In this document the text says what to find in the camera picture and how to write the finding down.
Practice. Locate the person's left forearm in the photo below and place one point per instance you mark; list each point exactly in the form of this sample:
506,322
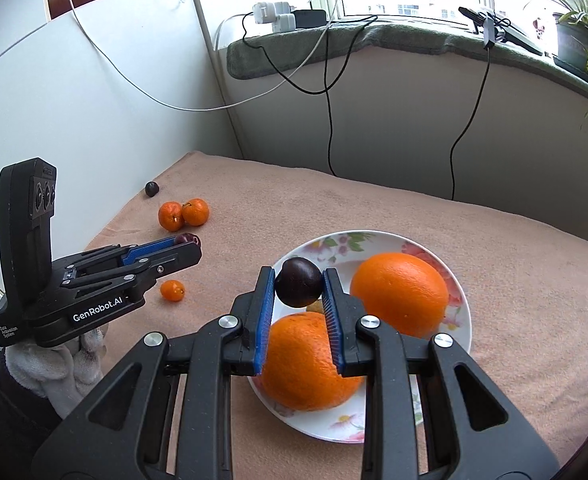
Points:
14,400

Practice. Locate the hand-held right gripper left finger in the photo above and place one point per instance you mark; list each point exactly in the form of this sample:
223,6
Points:
263,330

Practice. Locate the white cabinet panel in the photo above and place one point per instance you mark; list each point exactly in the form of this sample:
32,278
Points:
99,125

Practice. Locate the person's left hand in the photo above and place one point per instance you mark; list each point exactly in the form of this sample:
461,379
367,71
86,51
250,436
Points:
69,365

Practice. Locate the black tablet device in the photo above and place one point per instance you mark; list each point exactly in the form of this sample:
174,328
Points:
518,35

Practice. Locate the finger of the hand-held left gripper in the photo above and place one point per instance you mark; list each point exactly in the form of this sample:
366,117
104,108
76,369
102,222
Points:
179,259
149,251

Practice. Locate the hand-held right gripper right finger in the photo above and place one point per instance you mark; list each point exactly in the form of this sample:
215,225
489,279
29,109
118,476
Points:
333,330

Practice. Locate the large oval orange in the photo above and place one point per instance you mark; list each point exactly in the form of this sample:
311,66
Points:
398,292

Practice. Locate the round orange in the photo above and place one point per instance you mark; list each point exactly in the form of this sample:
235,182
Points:
299,370

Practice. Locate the grey windowsill cloth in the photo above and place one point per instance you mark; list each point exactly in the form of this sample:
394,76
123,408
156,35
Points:
373,35

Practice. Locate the floral white plate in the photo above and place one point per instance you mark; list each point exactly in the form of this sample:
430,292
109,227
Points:
339,422

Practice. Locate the tiny orange kumquat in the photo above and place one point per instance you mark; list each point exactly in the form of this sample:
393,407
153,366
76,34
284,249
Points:
172,290

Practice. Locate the small mandarin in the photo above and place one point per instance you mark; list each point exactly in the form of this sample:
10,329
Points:
195,211
170,215

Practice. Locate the dark plant pot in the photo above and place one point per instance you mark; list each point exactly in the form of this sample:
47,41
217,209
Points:
571,40

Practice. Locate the white power adapter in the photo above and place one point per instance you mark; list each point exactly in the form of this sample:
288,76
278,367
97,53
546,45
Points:
269,10
285,23

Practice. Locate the black power adapter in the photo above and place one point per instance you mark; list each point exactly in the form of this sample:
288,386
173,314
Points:
310,18

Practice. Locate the dark purple plum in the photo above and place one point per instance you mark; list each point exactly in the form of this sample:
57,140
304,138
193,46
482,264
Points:
299,282
152,188
189,238

